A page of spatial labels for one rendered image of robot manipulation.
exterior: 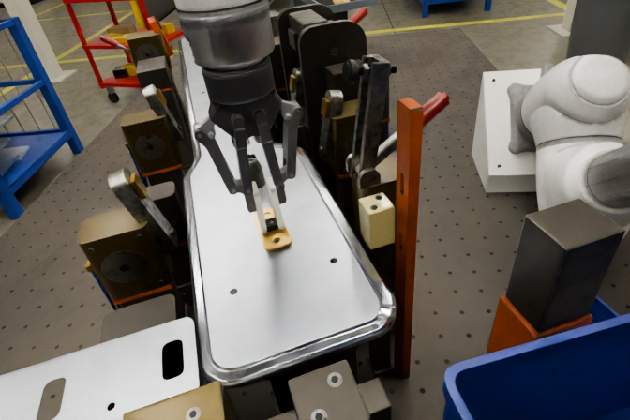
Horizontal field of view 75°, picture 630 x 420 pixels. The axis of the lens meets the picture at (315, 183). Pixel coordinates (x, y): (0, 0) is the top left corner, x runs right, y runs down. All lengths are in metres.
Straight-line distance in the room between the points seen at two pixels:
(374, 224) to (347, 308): 0.11
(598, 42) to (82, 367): 3.62
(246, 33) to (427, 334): 0.62
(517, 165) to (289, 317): 0.81
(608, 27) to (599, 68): 2.75
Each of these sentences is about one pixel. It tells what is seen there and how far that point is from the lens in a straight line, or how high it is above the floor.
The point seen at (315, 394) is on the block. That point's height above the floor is 1.08.
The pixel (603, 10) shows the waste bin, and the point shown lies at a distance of 3.68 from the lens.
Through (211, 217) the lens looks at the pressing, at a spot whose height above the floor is 1.00.
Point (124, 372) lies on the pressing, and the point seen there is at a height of 1.00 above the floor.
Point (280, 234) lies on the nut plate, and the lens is 0.57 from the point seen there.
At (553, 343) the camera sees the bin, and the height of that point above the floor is 1.16.
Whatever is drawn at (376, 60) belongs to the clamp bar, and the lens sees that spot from 0.52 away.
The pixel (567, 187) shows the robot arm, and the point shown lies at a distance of 0.89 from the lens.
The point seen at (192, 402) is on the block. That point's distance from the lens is 0.39.
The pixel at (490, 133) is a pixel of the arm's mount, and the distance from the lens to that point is 1.15.
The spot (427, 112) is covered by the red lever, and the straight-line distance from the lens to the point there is 0.58.
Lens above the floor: 1.39
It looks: 35 degrees down
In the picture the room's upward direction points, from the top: 7 degrees counter-clockwise
